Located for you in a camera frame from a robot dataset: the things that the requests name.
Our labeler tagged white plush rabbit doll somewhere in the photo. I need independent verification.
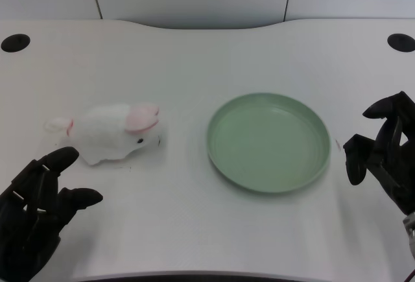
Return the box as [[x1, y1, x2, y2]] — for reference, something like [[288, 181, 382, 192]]
[[44, 102, 164, 166]]

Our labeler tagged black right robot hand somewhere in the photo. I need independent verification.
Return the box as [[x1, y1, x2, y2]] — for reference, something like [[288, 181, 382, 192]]
[[343, 91, 415, 217]]

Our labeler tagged green round plate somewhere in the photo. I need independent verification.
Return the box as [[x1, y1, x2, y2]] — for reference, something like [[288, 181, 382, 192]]
[[207, 92, 332, 194]]

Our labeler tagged black round cable grommet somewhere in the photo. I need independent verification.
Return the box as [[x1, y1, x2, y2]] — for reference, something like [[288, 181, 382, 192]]
[[387, 33, 415, 53], [0, 34, 31, 53]]

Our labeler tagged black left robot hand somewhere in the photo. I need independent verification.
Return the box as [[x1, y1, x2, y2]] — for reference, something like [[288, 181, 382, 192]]
[[0, 147, 104, 282]]

